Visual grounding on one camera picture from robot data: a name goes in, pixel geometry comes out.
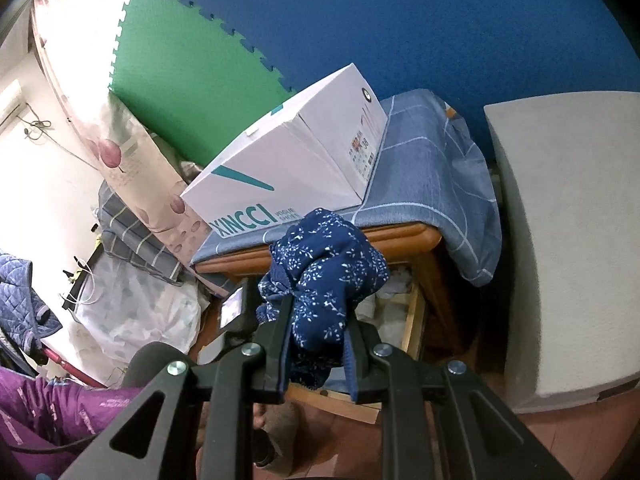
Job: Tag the light grey mattress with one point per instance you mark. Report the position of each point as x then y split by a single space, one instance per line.
575 240

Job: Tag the brown wooden nightstand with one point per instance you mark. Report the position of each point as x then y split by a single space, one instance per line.
400 237

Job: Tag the white air conditioner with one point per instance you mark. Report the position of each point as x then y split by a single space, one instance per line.
10 105

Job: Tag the beige floral curtain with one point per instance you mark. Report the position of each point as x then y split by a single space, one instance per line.
135 160

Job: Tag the grey striped blanket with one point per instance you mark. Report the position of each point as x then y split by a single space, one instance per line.
130 240

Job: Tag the blue floral underwear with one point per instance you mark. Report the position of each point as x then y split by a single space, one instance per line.
325 270

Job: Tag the green foam mat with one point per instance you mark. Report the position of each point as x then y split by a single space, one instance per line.
175 85

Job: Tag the grey white crumpled cloth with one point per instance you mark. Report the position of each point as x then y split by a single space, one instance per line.
395 282

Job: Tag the blue checked cloth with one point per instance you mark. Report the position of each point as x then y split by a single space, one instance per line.
425 175

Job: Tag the purple padded garment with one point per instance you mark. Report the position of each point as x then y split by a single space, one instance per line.
50 410

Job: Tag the blue foam mat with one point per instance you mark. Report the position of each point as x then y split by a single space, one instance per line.
400 20

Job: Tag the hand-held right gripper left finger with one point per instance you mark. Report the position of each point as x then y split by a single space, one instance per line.
272 355

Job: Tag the light wooden drawer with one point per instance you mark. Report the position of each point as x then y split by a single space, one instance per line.
414 320

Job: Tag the fuzzy brown slipper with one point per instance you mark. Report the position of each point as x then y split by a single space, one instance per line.
277 425

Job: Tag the white cardboard box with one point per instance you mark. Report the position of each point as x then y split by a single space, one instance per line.
280 160

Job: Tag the clear plastic bedding bag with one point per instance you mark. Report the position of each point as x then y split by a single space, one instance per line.
140 310

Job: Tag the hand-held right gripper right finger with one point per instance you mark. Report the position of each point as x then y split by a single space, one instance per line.
362 360

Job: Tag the blue quilted garment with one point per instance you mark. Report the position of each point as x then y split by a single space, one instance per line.
20 300

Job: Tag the red metal tube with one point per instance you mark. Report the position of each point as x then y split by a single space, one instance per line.
60 360

